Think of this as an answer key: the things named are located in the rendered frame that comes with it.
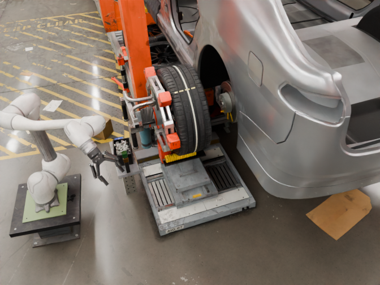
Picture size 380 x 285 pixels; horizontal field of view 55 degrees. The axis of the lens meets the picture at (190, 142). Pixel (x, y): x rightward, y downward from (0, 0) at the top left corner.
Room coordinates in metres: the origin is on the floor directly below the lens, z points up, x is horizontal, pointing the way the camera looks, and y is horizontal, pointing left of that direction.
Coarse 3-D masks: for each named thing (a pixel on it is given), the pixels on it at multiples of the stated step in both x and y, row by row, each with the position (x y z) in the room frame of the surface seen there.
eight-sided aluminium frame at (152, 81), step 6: (150, 78) 2.24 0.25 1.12; (156, 78) 2.24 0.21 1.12; (150, 84) 2.20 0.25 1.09; (156, 90) 2.08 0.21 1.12; (162, 90) 2.07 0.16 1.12; (156, 96) 2.04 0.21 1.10; (162, 108) 1.98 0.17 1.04; (168, 108) 1.98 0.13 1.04; (162, 114) 1.95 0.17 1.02; (168, 114) 1.96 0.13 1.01; (162, 120) 1.94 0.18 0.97; (168, 120) 1.92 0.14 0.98; (156, 126) 2.28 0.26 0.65; (168, 126) 1.90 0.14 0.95; (156, 132) 2.24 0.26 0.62; (162, 132) 2.24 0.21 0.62; (168, 132) 1.90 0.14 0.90; (162, 144) 2.09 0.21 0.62; (162, 150) 2.06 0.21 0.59; (168, 150) 1.91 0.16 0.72
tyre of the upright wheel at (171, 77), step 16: (176, 80) 2.11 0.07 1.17; (192, 80) 2.12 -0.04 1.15; (176, 96) 2.00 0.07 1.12; (192, 96) 2.02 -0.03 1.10; (176, 112) 1.93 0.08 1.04; (192, 112) 1.94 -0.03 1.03; (208, 112) 1.96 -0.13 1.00; (192, 128) 1.90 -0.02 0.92; (208, 128) 1.93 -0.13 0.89; (192, 144) 1.89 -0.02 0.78; (208, 144) 1.94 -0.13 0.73
